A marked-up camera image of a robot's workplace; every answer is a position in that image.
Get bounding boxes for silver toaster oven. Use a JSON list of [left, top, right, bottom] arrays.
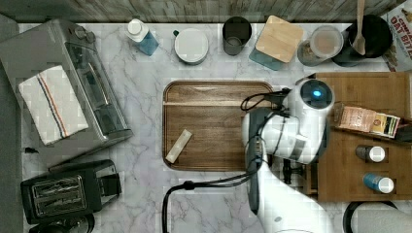
[[1, 19, 132, 168]]

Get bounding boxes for tea bag packets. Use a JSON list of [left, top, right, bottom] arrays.
[[332, 102, 400, 139]]

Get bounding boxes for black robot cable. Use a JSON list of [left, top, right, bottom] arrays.
[[161, 91, 286, 233]]

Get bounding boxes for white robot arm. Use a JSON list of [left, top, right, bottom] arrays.
[[242, 78, 335, 233]]

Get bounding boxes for oat bites cereal box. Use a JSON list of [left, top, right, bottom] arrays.
[[382, 0, 412, 72]]

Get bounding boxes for dark spice bottle white cap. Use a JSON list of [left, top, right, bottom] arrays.
[[356, 145, 386, 163]]

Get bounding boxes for blue spice bottle white cap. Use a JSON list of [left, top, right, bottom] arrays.
[[362, 173, 395, 194]]

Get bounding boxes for cream wrapped stick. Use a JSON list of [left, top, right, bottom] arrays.
[[166, 129, 192, 163]]

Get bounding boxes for clear glass jar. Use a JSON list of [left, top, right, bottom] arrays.
[[297, 25, 344, 67]]

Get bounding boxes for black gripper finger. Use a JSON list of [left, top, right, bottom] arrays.
[[273, 87, 291, 105], [282, 159, 304, 184]]

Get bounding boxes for dark grey cup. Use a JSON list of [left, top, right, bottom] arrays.
[[222, 17, 252, 55]]

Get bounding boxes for wooden spoon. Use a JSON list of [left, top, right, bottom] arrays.
[[352, 0, 365, 55]]

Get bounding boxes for black toaster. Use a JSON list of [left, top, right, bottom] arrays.
[[20, 159, 121, 224]]

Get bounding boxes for black utensil holder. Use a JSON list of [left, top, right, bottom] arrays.
[[331, 15, 393, 67]]

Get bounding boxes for teal container with wooden lid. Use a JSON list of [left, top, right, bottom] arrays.
[[249, 16, 304, 71]]

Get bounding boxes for blue soap bottle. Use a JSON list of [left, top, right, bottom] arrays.
[[126, 18, 158, 56]]

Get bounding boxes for wooden serving tray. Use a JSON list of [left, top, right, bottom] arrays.
[[162, 81, 273, 172]]

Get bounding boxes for white round lidded container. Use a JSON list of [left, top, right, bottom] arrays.
[[173, 28, 209, 65]]

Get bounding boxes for striped white dish towel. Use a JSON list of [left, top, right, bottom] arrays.
[[18, 65, 88, 146]]

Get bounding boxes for paper towel roll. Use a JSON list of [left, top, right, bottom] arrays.
[[342, 201, 412, 233]]

